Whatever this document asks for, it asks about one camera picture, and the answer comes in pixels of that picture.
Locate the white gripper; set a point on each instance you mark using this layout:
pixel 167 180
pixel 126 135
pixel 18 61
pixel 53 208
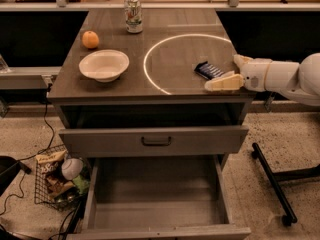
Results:
pixel 254 75

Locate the dark blue rxbar wrapper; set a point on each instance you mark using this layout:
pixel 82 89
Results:
pixel 208 71

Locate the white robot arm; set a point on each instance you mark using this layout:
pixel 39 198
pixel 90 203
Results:
pixel 295 81

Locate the green 7up can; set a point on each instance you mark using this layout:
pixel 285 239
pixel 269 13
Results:
pixel 133 16

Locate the grey drawer cabinet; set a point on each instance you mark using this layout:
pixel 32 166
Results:
pixel 160 87

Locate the black wheeled stand base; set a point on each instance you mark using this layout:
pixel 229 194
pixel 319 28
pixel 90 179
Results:
pixel 275 178

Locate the white bowl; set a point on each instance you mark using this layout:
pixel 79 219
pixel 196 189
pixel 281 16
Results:
pixel 104 65

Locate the open bottom drawer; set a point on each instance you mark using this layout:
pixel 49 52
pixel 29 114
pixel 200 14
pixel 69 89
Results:
pixel 158 198

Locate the upper grey drawer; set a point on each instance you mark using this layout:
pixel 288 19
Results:
pixel 149 142

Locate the orange fruit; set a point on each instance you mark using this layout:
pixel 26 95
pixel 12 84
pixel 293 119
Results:
pixel 90 39

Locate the white ball in basket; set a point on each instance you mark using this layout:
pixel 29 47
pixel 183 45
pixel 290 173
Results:
pixel 71 168

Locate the green packet in basket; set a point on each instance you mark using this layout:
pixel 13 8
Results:
pixel 82 184

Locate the yellow chip bag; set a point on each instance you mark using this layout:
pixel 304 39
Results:
pixel 51 158

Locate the black object at left edge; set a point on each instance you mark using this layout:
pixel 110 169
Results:
pixel 9 168

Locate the black wire basket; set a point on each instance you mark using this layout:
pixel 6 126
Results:
pixel 51 188

